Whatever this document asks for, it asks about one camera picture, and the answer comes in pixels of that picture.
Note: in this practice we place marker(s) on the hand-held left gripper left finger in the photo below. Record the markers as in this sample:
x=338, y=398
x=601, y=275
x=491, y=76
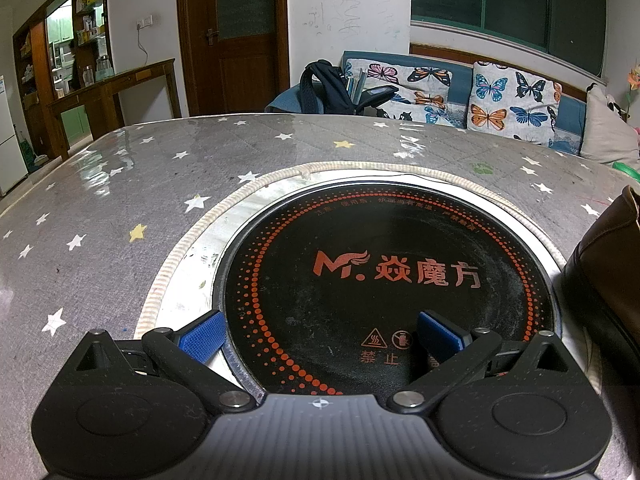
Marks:
x=202, y=335

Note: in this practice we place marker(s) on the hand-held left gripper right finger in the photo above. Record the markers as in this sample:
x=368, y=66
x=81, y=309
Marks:
x=437, y=332

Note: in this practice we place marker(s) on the brown leather shoe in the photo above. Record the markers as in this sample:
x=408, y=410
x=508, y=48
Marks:
x=610, y=240

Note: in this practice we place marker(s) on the round black induction cooktop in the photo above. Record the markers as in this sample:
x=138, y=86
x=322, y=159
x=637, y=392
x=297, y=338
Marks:
x=400, y=240

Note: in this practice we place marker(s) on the grey star print tablecloth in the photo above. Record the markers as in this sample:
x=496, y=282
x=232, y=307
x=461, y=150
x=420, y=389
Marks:
x=125, y=185

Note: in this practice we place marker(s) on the large butterfly print cushion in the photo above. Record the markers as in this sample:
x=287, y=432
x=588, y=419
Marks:
x=515, y=105

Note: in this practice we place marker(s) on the green bowl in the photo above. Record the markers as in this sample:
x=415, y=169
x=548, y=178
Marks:
x=630, y=170

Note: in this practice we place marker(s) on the blue sofa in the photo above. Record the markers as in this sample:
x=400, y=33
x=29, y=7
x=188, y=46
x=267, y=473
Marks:
x=462, y=77

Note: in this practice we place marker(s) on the beige pillow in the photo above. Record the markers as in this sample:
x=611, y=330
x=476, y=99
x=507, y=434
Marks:
x=607, y=135

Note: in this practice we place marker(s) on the wooden console table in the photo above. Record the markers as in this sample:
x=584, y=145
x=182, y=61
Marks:
x=125, y=80

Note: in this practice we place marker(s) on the black backpack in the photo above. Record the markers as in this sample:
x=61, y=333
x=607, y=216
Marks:
x=325, y=90

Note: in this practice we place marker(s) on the dark wooden door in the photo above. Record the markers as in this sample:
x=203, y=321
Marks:
x=240, y=60

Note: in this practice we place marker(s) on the white fridge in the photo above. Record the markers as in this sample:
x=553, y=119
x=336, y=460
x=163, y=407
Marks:
x=10, y=135

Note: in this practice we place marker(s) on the glass jar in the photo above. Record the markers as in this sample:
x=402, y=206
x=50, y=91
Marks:
x=88, y=75
x=103, y=67

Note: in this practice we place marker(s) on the panda plush toy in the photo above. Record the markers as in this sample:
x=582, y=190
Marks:
x=617, y=108

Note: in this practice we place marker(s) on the colourful paper flower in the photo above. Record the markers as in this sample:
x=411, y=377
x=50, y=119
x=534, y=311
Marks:
x=635, y=80

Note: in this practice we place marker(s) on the wooden shelf cabinet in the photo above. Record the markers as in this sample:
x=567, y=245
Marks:
x=37, y=60

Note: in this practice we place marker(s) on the green framed window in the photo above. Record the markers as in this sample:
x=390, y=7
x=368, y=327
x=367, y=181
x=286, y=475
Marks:
x=500, y=0

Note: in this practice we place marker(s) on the white wall socket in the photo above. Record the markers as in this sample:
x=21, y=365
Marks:
x=144, y=22

